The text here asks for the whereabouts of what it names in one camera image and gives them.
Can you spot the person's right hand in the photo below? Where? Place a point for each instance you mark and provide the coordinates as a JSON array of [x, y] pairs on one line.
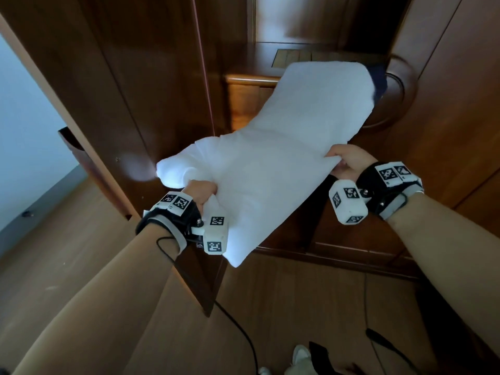
[[353, 160]]

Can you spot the person's left hand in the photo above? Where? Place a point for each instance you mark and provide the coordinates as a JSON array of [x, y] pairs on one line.
[[201, 192]]

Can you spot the person's right fingers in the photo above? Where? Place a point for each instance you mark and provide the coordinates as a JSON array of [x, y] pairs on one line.
[[336, 153]]

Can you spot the white pillow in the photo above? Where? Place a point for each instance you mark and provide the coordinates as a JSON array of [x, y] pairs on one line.
[[281, 160]]

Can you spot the person's right forearm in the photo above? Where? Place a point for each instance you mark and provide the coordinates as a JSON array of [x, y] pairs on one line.
[[453, 257]]

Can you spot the person's left forearm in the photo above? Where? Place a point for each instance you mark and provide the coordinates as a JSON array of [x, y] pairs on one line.
[[97, 304]]

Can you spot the brown wooden wardrobe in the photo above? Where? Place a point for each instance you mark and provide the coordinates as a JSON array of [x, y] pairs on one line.
[[312, 113]]

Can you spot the right wrist tracker with markers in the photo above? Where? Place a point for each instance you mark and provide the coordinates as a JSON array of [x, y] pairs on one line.
[[375, 189]]

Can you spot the wrist tracker with markers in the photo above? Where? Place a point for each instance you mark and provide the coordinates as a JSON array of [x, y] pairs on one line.
[[187, 218], [375, 189]]

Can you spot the left wrist tracker with markers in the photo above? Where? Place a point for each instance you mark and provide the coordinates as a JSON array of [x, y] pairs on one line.
[[187, 218]]

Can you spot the person's white shoe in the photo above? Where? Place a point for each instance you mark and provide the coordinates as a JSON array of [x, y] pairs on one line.
[[300, 359]]

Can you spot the open wooden wardrobe door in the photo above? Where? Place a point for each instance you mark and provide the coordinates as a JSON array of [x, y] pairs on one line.
[[129, 113]]

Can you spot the grey baseboard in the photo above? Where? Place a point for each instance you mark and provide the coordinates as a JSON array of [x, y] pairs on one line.
[[35, 214]]

